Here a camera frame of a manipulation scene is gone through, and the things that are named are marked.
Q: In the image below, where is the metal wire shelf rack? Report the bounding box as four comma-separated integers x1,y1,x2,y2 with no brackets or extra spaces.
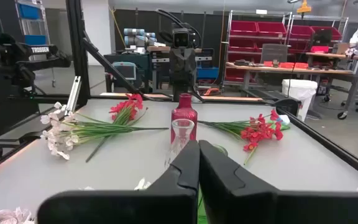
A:
223,9,350,88

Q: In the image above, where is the long wooden workbench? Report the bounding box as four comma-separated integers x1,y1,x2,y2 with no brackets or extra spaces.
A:
224,61,356,91

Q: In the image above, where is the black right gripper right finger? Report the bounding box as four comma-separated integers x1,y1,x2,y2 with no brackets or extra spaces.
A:
199,139,358,224

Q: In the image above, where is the white lined waste bin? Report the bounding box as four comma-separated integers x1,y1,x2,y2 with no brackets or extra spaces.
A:
281,78,318,122

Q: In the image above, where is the wooden desk on casters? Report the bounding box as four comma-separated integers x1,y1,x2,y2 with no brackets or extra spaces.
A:
305,51,358,121

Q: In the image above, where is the silver aluminium bracket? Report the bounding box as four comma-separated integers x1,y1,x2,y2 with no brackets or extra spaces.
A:
64,75,82,116

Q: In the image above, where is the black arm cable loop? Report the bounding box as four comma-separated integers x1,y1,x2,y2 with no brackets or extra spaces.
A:
155,8,203,49

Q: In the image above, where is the teach pendant screen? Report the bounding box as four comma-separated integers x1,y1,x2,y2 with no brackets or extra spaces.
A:
111,61,137,81

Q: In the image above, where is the red plastic storage bin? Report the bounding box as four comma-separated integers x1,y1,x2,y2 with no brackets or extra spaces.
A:
230,20,259,36
256,21,287,38
289,24,315,40
311,26,342,41
228,37,257,52

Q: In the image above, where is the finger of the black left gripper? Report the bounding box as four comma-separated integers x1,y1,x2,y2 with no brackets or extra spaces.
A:
182,68,197,91
170,68,183,91

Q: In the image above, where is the blue plastic box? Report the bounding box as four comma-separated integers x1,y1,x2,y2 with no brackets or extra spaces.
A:
196,66,220,80

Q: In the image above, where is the yellow ceiling-hung device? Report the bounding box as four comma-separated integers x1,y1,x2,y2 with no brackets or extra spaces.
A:
296,0,312,14

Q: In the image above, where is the red ribbed glass vase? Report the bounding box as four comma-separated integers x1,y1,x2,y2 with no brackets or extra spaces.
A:
170,92,198,144

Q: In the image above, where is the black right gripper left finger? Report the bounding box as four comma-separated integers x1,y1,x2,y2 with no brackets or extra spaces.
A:
37,139,201,224

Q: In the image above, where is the orange hand tool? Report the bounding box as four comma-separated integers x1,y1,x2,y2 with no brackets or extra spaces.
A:
203,87,221,97

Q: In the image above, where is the green flower stem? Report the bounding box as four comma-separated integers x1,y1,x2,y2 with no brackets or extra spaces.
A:
0,207,36,224

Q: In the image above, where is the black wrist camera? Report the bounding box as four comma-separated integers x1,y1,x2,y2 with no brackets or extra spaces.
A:
172,27,191,49

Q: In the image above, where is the clear glass vase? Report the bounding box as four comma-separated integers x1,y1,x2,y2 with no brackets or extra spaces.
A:
163,118,196,170

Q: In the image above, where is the white veined artificial flower bunch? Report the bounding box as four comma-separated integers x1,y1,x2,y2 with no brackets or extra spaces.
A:
40,101,170,138
44,124,149,161

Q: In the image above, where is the dark teal cabinet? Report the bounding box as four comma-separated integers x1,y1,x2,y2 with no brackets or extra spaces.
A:
103,52,151,94

